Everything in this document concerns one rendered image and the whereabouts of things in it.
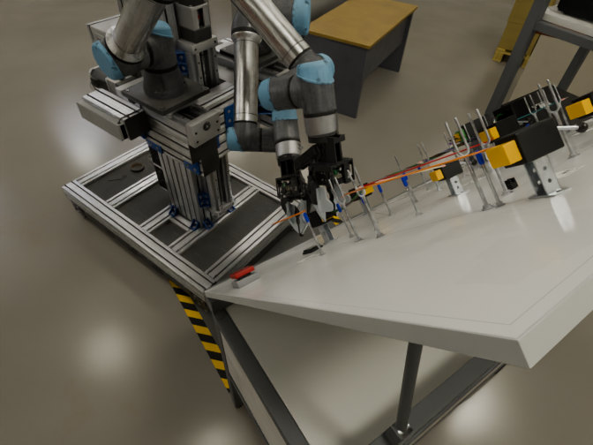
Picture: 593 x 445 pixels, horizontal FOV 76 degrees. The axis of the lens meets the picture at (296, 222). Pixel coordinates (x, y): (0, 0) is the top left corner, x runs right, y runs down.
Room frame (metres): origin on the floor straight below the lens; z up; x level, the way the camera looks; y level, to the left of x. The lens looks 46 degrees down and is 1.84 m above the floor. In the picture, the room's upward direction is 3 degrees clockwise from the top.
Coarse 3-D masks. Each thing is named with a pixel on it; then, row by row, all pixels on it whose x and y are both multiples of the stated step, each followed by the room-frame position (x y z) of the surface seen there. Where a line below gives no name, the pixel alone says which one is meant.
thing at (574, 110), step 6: (576, 102) 0.65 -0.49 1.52; (582, 102) 0.64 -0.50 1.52; (588, 102) 0.64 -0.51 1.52; (570, 108) 0.66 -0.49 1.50; (576, 108) 0.65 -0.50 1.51; (582, 108) 0.64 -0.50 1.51; (588, 108) 0.64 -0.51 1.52; (570, 114) 0.66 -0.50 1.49; (576, 114) 0.64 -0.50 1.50; (582, 114) 0.63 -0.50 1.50
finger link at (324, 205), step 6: (318, 192) 0.68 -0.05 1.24; (324, 192) 0.67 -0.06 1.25; (318, 198) 0.67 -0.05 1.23; (324, 198) 0.67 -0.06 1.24; (318, 204) 0.67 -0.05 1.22; (324, 204) 0.66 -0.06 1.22; (330, 204) 0.65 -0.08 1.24; (318, 210) 0.66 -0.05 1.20; (324, 210) 0.65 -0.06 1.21; (330, 210) 0.64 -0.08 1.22; (324, 216) 0.66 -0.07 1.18
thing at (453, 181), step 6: (450, 162) 0.67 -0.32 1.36; (456, 162) 0.67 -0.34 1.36; (462, 162) 0.68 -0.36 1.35; (474, 162) 0.68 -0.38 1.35; (438, 168) 0.67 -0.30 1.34; (444, 168) 0.66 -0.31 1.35; (450, 168) 0.66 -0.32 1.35; (456, 168) 0.66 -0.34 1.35; (444, 174) 0.65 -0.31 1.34; (450, 174) 0.65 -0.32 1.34; (456, 174) 0.65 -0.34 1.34; (450, 180) 0.65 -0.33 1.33; (456, 180) 0.65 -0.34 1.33; (450, 186) 0.65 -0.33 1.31; (456, 186) 0.64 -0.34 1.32; (456, 192) 0.63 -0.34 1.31; (462, 192) 0.62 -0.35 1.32
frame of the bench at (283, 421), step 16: (224, 320) 0.57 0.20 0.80; (224, 336) 0.53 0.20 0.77; (240, 336) 0.52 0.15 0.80; (224, 352) 0.57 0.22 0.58; (240, 352) 0.48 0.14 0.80; (256, 368) 0.43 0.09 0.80; (256, 384) 0.39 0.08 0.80; (480, 384) 0.59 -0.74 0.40; (240, 400) 0.59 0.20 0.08; (272, 400) 0.35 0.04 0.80; (272, 416) 0.31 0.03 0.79; (288, 416) 0.31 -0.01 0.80; (288, 432) 0.28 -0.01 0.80
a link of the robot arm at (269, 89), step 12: (288, 72) 0.86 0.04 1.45; (264, 84) 0.84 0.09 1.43; (276, 84) 0.81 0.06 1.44; (288, 84) 0.79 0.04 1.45; (264, 96) 0.82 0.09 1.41; (276, 96) 0.80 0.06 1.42; (288, 96) 0.78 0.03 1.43; (264, 108) 0.83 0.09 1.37; (276, 108) 0.81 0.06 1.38; (288, 108) 0.79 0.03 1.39
